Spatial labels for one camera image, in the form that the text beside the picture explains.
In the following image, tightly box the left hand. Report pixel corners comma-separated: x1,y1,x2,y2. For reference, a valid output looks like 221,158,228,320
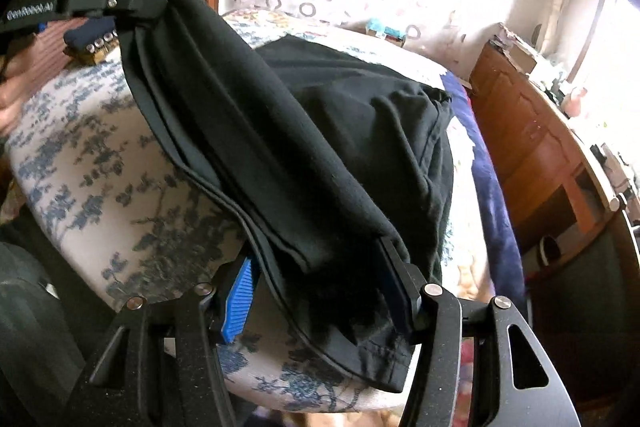
1,34,41,138

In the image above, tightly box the long wooden cabinet desk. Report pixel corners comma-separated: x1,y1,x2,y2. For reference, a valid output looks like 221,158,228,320
470,41,638,282

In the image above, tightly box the folded navy garment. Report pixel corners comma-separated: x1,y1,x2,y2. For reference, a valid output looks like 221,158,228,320
63,16,115,51

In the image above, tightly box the blue blanket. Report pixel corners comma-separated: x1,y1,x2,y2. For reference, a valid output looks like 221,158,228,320
440,70,527,315

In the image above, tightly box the patterned folded cloth with circles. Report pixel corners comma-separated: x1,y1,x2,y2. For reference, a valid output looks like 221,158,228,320
63,30,119,66

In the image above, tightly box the black t-shirt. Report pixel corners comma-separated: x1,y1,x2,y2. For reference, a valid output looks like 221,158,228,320
115,0,454,392

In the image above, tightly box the window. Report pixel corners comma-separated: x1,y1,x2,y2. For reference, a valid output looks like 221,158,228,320
574,0,639,168

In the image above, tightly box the blue and white floral sheet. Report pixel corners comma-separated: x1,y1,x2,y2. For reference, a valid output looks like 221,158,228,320
8,9,495,413

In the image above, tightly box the cardboard box on desk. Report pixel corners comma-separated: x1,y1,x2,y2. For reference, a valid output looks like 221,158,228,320
495,23,537,75

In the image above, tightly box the pink bottle on desk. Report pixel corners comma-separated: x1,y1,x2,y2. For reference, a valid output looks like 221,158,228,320
561,87,588,118

